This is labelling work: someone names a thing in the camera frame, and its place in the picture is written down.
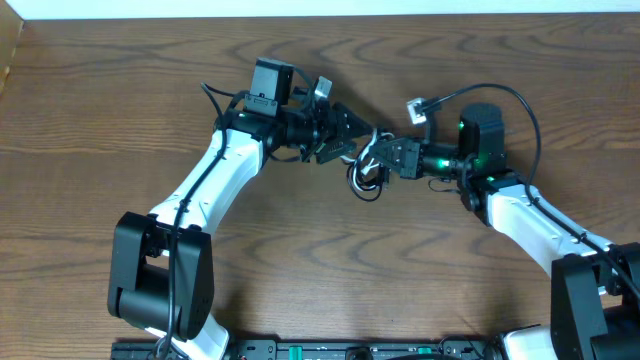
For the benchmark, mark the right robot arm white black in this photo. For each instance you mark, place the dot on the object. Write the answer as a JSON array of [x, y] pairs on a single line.
[[594, 282]]

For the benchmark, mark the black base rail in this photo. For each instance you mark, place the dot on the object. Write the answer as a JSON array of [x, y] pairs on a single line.
[[451, 347]]

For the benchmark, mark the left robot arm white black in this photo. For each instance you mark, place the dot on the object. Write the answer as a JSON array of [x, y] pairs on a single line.
[[161, 273]]

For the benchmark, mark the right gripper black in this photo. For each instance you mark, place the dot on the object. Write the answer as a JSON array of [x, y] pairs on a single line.
[[412, 150]]

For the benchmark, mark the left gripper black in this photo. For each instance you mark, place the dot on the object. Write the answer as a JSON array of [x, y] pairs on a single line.
[[326, 129]]

